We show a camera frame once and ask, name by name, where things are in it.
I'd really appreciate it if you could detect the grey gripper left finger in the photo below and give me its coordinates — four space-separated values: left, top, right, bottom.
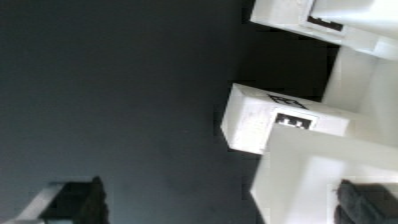
10 177 109 224

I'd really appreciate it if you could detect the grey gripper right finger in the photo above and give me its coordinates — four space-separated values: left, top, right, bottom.
333 179 398 224

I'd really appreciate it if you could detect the white chair back frame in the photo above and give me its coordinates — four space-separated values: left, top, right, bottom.
250 125 398 224

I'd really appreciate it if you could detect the white chair seat part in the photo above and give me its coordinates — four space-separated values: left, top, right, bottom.
246 0 398 114

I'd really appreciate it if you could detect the white chair leg with tag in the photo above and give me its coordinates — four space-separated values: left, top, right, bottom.
219 84 355 154

